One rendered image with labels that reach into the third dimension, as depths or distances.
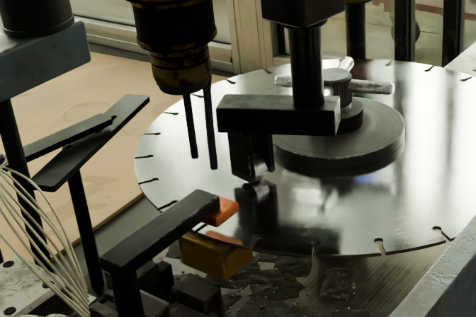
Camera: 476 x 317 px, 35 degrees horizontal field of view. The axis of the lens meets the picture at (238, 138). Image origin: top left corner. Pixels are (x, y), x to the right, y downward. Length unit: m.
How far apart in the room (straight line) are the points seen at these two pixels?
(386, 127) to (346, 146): 0.04
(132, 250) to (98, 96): 0.82
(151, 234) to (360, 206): 0.15
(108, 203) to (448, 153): 0.49
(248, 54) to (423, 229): 0.79
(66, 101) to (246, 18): 0.32
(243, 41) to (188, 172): 0.69
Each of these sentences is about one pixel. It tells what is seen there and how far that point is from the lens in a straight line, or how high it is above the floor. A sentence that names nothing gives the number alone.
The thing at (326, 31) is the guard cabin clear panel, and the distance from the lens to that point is 1.18.
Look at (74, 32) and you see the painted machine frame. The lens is 0.66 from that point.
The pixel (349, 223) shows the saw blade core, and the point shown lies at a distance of 0.52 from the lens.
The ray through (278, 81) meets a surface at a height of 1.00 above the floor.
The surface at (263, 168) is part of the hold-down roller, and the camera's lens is 0.56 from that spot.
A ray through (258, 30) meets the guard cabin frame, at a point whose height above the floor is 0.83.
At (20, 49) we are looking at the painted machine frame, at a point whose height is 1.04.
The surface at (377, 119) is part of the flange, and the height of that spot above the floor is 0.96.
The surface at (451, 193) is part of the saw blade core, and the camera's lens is 0.55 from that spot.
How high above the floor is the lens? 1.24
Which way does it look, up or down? 27 degrees down
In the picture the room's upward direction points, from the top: 6 degrees counter-clockwise
